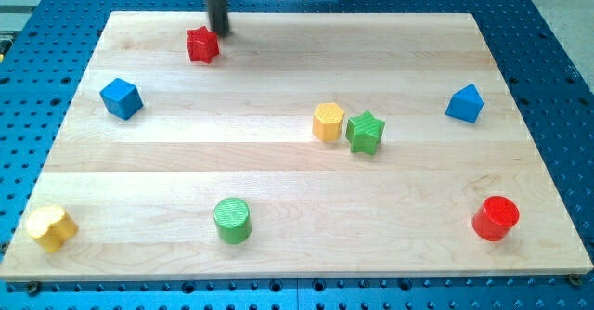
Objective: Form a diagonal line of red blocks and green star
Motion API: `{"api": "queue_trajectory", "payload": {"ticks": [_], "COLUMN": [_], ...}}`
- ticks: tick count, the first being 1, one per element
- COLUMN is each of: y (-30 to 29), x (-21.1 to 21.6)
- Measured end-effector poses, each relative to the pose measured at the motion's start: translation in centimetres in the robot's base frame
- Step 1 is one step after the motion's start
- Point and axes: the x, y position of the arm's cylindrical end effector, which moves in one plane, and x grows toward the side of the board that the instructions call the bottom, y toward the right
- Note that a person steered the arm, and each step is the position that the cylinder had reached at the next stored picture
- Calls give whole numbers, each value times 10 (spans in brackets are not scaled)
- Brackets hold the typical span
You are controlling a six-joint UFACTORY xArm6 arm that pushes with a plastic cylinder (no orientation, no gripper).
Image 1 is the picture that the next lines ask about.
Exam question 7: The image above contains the green star block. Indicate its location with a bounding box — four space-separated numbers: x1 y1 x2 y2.
345 110 385 155

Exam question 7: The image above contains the red star block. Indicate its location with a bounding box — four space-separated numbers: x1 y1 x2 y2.
187 26 219 63

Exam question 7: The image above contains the light wooden board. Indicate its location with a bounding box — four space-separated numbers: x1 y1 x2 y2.
1 11 592 281

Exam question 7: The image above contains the yellow hexagon block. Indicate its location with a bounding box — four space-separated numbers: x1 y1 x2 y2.
312 102 344 142

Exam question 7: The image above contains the green cylinder block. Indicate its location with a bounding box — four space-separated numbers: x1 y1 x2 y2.
213 198 252 244

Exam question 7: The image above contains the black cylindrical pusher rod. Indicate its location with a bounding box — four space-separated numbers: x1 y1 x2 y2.
205 0 230 37

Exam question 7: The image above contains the blue triangular prism block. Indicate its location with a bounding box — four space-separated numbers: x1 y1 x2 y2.
445 84 484 123

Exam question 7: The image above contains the blue cube block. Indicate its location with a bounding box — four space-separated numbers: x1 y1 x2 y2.
99 78 144 120

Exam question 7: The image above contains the red cylinder block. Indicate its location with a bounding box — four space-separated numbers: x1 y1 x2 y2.
471 196 520 241

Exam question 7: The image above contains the yellow heart block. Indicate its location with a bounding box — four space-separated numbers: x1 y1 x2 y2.
25 205 79 253

